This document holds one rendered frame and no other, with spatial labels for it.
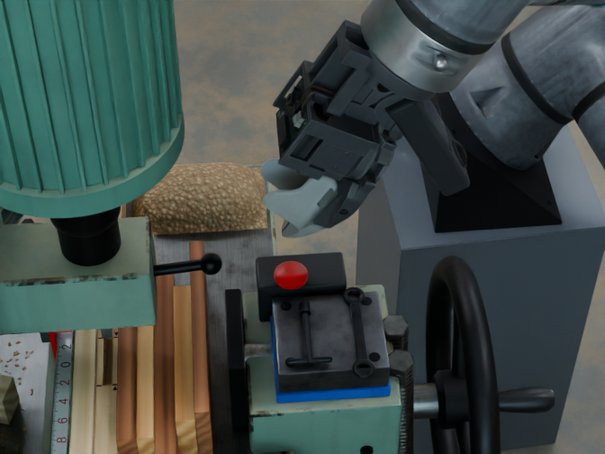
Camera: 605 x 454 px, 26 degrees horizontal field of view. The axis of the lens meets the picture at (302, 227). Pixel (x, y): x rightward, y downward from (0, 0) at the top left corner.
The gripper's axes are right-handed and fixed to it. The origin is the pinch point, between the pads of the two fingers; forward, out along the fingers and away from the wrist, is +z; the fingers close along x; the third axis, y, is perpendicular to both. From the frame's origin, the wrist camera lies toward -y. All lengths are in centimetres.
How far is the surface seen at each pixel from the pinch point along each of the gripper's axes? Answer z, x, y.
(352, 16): 81, -164, -75
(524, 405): 5.1, 7.9, -26.1
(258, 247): 17.2, -14.1, -6.3
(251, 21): 93, -165, -55
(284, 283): 5.7, 1.3, -1.7
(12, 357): 39.1, -9.6, 11.6
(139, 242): 7.8, -0.2, 11.3
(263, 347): 12.1, 3.5, -2.9
